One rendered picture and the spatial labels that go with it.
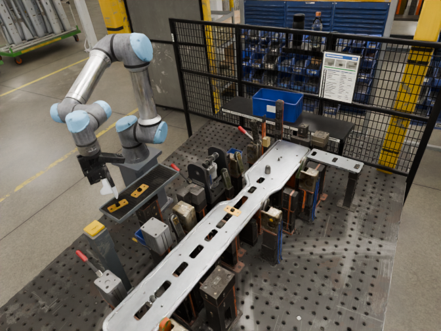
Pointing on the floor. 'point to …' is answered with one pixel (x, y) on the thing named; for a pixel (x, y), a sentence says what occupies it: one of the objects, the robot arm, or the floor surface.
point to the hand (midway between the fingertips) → (111, 188)
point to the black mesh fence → (308, 83)
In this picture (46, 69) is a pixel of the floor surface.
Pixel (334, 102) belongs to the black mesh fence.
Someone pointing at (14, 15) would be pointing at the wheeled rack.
